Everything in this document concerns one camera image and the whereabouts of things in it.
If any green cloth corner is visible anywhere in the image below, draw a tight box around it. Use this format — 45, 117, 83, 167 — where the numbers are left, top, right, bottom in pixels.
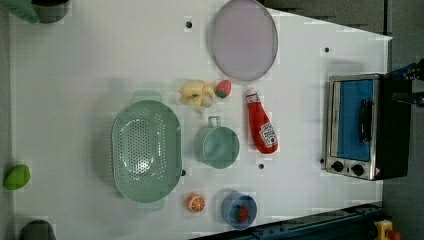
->
0, 0, 39, 23

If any green measuring cup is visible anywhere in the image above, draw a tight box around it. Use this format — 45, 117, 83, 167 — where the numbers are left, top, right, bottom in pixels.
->
193, 116, 240, 169

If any small red toy in cup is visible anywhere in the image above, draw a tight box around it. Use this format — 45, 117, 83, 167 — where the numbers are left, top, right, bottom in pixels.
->
236, 206, 249, 223

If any red plush ketchup bottle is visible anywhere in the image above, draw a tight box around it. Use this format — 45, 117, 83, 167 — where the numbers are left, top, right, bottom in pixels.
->
246, 88, 278, 154

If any plush strawberry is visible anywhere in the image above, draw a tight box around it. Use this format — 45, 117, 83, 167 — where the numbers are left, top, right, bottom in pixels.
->
215, 80, 232, 99

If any blue metal rail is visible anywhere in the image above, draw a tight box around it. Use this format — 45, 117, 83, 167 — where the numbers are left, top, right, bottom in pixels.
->
191, 204, 385, 240

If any dark grey object bottom left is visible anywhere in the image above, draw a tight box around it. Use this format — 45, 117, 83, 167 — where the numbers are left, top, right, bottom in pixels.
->
19, 220, 56, 240

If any green plastic strainer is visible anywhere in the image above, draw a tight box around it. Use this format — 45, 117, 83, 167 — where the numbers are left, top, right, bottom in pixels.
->
111, 90, 182, 213

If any plush orange slice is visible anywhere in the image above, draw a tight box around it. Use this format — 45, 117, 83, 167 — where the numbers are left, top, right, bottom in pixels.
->
185, 193, 206, 213

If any yellow plush banana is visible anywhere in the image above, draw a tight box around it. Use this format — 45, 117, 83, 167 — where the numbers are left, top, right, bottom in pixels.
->
179, 80, 217, 109

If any dark grey bowl top left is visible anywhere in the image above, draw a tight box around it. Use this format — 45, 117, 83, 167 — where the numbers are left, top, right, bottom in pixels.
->
31, 0, 71, 24

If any silver toaster oven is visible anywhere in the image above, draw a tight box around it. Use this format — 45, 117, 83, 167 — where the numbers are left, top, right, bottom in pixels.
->
325, 74, 412, 181

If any green plush avocado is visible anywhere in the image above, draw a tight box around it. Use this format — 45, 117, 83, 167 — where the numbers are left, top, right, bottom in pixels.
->
4, 164, 31, 190

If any yellow red clamp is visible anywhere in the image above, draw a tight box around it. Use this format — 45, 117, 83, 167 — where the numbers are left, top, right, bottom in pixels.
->
374, 220, 402, 240

